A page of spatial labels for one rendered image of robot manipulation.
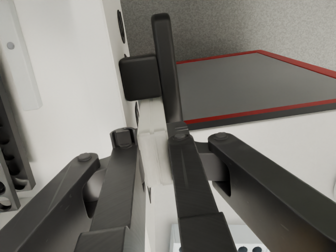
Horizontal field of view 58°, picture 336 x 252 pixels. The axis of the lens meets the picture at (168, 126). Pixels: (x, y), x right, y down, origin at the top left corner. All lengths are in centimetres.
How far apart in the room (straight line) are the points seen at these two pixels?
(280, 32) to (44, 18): 100
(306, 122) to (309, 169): 7
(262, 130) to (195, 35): 76
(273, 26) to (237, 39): 13
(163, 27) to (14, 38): 13
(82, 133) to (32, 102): 5
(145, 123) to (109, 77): 4
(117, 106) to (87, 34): 4
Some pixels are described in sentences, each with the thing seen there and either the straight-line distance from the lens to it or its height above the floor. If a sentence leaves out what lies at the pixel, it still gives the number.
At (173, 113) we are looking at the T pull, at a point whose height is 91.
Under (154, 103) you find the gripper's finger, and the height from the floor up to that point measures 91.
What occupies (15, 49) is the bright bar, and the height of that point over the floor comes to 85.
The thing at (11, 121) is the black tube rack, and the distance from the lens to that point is 27.
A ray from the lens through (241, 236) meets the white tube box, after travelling 43.
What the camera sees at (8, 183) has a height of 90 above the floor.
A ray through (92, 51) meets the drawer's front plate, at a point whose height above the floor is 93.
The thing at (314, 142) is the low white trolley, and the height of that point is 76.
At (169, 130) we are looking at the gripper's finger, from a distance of 17.
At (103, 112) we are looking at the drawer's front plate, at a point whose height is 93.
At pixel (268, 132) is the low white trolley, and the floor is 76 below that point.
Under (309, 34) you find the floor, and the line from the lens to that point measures 124.
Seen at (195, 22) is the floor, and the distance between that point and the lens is 111.
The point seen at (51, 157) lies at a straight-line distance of 31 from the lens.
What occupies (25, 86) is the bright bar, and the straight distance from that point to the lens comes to 28.
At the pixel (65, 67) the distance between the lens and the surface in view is 28.
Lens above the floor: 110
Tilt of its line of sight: 70 degrees down
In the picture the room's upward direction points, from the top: 171 degrees clockwise
